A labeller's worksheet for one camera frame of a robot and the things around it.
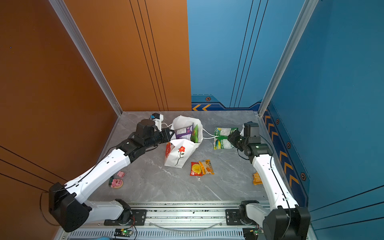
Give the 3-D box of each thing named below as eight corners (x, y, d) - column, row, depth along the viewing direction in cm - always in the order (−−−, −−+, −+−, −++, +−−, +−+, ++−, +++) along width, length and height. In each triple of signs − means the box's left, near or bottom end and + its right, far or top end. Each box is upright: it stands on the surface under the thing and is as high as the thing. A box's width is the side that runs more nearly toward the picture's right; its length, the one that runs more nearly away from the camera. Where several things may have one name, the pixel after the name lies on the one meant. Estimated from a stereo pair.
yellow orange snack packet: (203, 177, 89) (203, 175, 86) (198, 163, 94) (198, 161, 91) (214, 174, 90) (214, 171, 87) (208, 160, 96) (209, 158, 93)
